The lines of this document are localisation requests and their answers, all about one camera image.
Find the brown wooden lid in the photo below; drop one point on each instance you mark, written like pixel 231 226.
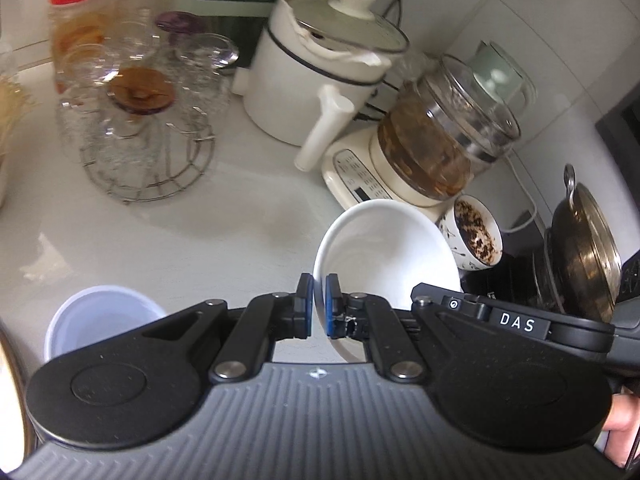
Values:
pixel 142 91

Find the white electric cooking pot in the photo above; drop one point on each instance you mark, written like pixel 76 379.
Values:
pixel 300 85

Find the purple lid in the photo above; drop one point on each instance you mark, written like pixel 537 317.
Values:
pixel 179 21

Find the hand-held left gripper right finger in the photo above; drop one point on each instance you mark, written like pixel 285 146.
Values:
pixel 331 310

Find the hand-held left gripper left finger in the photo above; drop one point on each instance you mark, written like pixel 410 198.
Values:
pixel 306 310

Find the small bowl with tea leaves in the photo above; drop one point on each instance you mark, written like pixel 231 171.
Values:
pixel 475 232

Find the white ceramic bowl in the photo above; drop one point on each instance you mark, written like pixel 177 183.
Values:
pixel 385 255

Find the glass kettle on cream base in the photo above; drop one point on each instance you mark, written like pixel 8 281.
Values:
pixel 430 145

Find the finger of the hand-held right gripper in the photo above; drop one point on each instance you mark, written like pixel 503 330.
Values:
pixel 450 302

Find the white plate with copper rim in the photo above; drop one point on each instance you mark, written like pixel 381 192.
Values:
pixel 10 390

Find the person's right hand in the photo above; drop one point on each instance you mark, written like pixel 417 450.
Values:
pixel 622 412

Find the metal wok with lid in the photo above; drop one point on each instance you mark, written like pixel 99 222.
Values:
pixel 580 255

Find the white plastic cup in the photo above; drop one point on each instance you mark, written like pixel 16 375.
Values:
pixel 100 317

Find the plastic jar with red lid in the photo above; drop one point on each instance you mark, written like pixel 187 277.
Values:
pixel 82 15

